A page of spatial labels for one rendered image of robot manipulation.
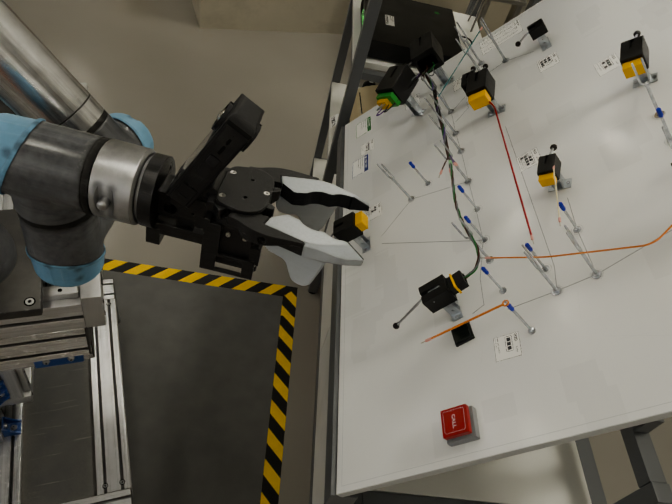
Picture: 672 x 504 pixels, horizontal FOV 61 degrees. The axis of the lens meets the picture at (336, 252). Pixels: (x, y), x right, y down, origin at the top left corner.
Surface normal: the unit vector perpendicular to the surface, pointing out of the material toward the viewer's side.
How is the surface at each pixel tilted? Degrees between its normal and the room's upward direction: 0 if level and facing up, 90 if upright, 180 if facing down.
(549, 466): 0
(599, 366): 50
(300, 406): 0
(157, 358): 0
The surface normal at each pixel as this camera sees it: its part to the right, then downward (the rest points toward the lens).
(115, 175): 0.07, -0.03
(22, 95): 0.17, 0.59
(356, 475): -0.62, -0.54
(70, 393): 0.21, -0.65
